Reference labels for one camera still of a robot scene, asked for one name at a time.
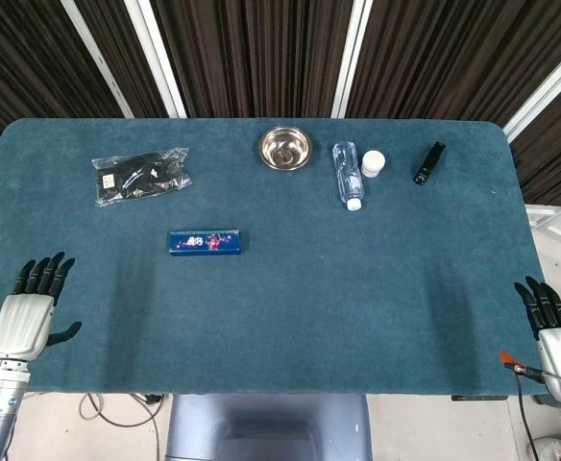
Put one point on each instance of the white frame post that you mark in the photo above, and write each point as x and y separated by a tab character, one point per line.
544	93
99	62
156	57
351	57

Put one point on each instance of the black stapler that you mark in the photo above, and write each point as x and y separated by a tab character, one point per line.
428	163

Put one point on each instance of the blue glasses case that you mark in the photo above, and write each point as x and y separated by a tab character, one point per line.
206	241

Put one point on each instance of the clear plastic water bottle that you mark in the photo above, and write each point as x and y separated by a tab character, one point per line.
348	173

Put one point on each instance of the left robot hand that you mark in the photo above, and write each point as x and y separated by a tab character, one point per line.
21	326

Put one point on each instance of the white metal rack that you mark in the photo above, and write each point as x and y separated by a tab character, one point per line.
540	210

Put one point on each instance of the small white jar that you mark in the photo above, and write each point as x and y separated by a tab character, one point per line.
373	163

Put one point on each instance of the teal table cloth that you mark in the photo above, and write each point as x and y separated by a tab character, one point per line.
280	298

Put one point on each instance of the stainless steel bowl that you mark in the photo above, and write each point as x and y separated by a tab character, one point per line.
285	148

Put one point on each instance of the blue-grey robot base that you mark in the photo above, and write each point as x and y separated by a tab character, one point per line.
266	427

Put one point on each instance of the clear bag with black item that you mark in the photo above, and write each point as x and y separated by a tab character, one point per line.
139	175

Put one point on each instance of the black desk control panel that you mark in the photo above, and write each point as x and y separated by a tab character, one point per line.
477	397

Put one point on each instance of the dark brown curtain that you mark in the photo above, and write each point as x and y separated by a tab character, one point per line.
261	53

